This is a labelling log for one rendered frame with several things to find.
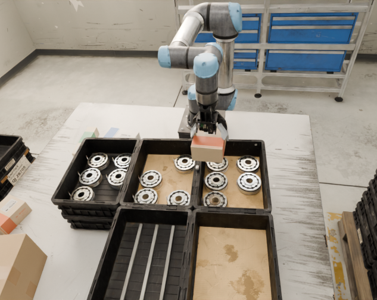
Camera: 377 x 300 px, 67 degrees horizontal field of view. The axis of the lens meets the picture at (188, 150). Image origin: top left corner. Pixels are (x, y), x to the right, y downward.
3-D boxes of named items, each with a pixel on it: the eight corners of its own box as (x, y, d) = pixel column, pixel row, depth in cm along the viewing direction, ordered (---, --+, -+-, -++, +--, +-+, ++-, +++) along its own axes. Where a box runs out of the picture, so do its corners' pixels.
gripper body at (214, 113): (195, 134, 104) (193, 107, 96) (199, 119, 110) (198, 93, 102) (216, 136, 103) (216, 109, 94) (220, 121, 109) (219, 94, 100)
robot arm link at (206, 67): (220, 50, 90) (216, 64, 84) (220, 81, 98) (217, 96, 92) (195, 50, 92) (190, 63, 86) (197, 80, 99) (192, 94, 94)
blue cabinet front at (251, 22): (189, 67, 313) (184, 13, 274) (256, 69, 299) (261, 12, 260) (188, 68, 311) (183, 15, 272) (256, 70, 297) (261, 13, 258)
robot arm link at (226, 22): (211, 101, 165) (210, -2, 127) (237, 103, 162) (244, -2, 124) (207, 113, 156) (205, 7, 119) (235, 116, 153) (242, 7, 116)
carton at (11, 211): (16, 202, 150) (9, 194, 144) (32, 210, 145) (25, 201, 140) (-10, 228, 140) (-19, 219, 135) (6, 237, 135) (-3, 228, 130)
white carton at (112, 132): (103, 150, 173) (99, 139, 166) (113, 137, 180) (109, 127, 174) (133, 156, 167) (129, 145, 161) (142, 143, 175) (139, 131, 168)
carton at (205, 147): (199, 133, 124) (198, 119, 119) (227, 136, 122) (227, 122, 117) (192, 160, 113) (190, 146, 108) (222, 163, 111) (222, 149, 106)
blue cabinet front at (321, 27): (264, 69, 297) (270, 12, 258) (339, 71, 283) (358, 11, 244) (264, 70, 295) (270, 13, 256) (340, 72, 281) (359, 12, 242)
